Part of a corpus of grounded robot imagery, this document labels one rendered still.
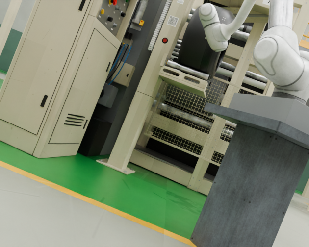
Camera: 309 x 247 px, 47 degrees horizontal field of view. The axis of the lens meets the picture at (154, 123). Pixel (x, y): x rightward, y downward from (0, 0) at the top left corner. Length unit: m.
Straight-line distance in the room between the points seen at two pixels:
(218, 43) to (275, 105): 0.75
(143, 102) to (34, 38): 0.95
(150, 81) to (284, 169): 1.45
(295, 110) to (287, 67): 0.18
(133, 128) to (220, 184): 1.23
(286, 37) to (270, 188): 0.64
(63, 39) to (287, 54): 1.29
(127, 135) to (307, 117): 1.57
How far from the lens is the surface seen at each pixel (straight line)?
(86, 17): 2.24
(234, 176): 1.68
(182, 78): 2.66
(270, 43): 1.55
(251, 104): 1.66
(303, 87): 1.72
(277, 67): 1.56
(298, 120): 1.55
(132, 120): 2.79
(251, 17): 3.28
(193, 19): 2.68
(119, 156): 2.81
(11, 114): 2.33
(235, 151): 1.71
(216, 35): 2.19
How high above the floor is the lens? 0.49
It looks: 1 degrees down
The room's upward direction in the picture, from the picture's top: 22 degrees clockwise
